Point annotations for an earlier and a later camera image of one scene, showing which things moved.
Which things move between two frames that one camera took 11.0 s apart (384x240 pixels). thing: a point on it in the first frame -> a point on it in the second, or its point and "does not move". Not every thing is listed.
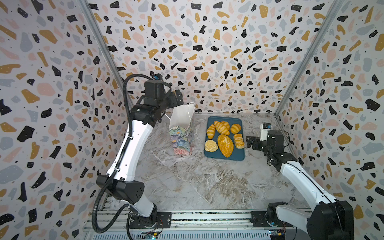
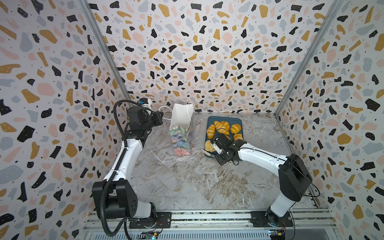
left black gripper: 175,103 -> 157,117
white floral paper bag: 181,125 does not move
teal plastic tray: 224,138 does not move
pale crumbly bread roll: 210,145 does not move
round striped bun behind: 226,123 does not move
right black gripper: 255,142 -> 221,148
